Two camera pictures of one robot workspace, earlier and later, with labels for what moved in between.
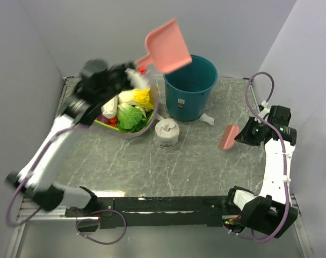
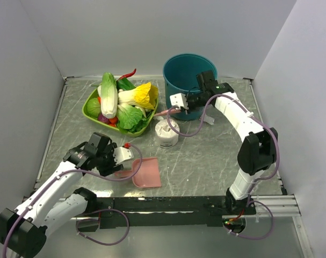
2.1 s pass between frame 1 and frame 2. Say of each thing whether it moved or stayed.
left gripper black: moved
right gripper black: moved
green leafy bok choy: stayed
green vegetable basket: stayed
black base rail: stayed
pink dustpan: moved
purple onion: stayed
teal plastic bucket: stayed
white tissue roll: stayed
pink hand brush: moved
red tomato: stayed
